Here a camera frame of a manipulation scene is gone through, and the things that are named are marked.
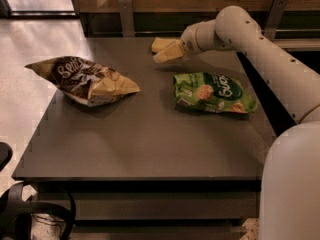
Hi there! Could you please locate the brown and yellow snack bag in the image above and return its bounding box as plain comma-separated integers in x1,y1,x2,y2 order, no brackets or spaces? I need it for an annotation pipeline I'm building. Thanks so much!
26,56,140,107

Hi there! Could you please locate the right metal wall bracket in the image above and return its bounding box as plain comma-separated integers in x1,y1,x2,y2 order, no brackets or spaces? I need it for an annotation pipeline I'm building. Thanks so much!
263,0,289,40

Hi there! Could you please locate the metal wall bracket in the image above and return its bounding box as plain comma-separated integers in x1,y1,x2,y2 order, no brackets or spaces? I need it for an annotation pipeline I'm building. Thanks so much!
263,0,289,40
118,0,135,37

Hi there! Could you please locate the grey low table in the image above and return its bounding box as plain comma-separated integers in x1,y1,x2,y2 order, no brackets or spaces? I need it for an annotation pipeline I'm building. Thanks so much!
13,38,273,240

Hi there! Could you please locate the left metal wall bracket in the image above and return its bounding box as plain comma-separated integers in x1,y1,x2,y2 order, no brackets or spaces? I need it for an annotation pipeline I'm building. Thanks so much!
118,0,135,37

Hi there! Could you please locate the black chair base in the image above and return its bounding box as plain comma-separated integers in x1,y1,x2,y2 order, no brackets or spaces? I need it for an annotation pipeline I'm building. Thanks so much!
0,142,77,240

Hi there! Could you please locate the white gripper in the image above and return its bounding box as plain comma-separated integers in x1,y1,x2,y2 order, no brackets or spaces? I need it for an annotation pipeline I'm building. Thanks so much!
151,21,209,64

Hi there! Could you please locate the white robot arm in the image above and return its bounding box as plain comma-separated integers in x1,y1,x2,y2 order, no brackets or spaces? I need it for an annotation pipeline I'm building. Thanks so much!
152,6,320,240

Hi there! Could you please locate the green snack bag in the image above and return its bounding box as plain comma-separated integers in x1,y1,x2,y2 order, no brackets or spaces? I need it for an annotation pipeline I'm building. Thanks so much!
173,72,257,114

